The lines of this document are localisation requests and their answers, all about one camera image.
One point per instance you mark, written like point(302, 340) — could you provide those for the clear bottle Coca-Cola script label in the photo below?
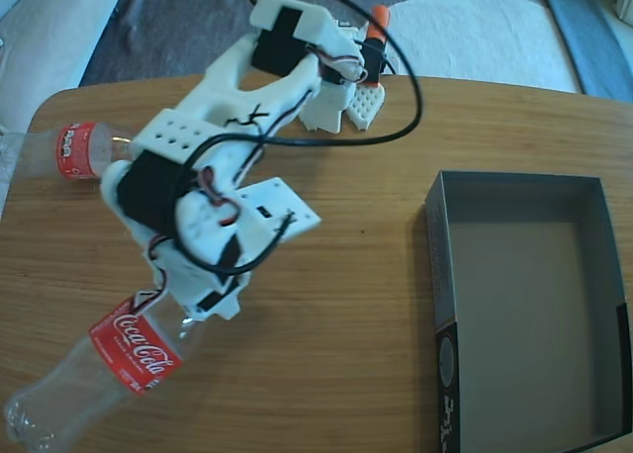
point(133, 354)

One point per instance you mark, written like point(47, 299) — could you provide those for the clear bottle barcode red label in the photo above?
point(74, 151)

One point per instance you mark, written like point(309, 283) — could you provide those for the grey cardboard box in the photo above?
point(519, 324)

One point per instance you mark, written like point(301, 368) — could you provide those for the orange and black clamp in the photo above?
point(378, 20)

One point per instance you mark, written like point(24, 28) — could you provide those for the white rug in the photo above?
point(494, 42)

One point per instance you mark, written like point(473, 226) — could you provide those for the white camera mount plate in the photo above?
point(277, 210)

